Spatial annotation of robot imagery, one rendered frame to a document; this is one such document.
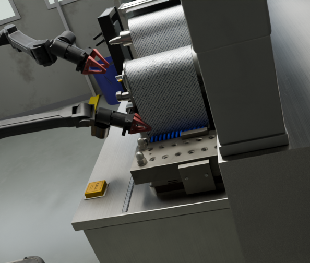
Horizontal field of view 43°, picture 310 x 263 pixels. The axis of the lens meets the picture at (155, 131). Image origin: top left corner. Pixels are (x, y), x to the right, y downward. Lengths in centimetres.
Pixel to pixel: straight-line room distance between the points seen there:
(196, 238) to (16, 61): 411
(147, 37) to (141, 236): 74
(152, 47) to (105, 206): 63
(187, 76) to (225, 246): 60
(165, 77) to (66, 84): 383
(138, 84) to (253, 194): 91
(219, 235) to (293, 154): 92
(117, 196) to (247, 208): 96
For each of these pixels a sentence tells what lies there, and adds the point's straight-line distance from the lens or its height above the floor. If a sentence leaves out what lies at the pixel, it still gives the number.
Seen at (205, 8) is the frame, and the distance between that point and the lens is 41.
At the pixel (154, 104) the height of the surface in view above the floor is 116.
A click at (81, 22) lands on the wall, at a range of 483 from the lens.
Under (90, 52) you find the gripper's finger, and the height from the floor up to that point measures 138.
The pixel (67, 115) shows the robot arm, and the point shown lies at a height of 121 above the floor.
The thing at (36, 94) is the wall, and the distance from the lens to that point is 525.
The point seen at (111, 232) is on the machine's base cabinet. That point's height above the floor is 83.
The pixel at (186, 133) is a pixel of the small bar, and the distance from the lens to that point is 136.
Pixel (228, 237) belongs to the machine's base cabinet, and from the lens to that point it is 139.
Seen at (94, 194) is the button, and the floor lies 91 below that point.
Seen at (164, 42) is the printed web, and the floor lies 130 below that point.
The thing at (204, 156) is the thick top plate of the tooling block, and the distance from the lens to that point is 125.
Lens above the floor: 171
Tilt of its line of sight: 27 degrees down
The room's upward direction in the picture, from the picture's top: 19 degrees counter-clockwise
